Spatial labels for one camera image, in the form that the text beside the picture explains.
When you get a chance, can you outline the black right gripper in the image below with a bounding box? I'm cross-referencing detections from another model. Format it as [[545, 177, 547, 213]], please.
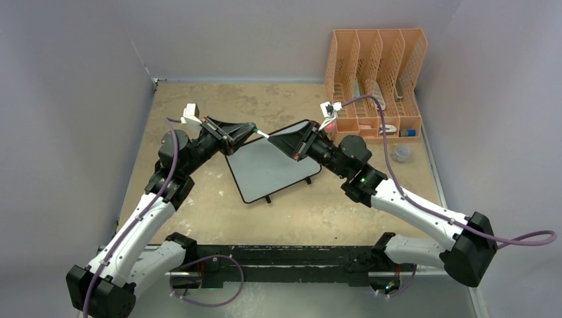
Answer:
[[269, 121, 349, 178]]

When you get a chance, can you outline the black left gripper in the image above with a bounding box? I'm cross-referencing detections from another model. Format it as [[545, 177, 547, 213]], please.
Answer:
[[181, 115, 253, 176]]

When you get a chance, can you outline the white green whiteboard marker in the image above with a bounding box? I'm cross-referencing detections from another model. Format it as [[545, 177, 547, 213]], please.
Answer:
[[253, 128, 270, 139]]

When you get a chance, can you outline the white whiteboard black frame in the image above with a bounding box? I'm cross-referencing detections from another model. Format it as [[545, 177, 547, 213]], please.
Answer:
[[225, 136, 321, 204]]

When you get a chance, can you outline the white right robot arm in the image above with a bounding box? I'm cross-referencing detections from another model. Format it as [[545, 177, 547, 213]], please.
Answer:
[[267, 121, 498, 288]]

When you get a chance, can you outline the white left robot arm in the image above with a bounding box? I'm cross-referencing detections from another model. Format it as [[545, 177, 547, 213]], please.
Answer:
[[66, 117, 256, 317]]

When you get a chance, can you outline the pink cartoon bottle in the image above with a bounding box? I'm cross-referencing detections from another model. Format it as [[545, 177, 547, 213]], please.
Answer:
[[324, 121, 336, 134]]

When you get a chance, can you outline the white long tool in organizer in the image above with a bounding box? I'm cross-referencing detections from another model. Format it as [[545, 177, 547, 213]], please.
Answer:
[[372, 81, 386, 111]]

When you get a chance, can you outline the white stapler in organizer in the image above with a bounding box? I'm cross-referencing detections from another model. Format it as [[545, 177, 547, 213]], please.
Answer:
[[379, 124, 398, 135]]

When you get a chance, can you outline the clear small plastic jar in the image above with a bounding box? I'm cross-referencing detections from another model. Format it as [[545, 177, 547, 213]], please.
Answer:
[[391, 144, 412, 164]]

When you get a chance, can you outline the blue capped item in organizer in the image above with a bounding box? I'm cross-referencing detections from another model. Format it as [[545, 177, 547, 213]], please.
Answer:
[[400, 129, 417, 137]]

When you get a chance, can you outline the grey tool in organizer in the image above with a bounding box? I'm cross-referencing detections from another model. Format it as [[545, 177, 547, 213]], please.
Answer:
[[394, 79, 404, 101]]

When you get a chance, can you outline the peach plastic file organizer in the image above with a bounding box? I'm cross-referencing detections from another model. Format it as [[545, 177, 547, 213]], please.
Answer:
[[324, 28, 428, 144]]

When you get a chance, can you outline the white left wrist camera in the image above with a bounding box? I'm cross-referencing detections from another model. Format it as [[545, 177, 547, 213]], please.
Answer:
[[180, 103, 201, 130]]

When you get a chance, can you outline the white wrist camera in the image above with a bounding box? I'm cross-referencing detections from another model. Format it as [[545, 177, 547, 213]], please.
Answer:
[[180, 103, 201, 130], [319, 101, 342, 130]]

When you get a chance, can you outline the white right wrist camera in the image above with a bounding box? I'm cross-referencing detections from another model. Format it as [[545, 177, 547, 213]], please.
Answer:
[[319, 101, 342, 130]]

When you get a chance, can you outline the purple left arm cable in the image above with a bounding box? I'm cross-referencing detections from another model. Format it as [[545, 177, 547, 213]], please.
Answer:
[[82, 117, 183, 318]]

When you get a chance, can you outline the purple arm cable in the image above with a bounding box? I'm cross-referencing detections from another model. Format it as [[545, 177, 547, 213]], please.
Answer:
[[82, 117, 183, 318], [341, 95, 558, 250]]

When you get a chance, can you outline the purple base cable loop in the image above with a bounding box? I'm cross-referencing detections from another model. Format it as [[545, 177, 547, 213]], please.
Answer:
[[168, 254, 244, 309]]

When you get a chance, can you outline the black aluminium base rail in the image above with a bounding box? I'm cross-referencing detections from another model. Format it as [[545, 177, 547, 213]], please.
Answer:
[[91, 243, 478, 291]]

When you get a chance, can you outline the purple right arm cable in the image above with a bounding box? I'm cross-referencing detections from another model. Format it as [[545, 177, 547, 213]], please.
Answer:
[[341, 95, 558, 250]]

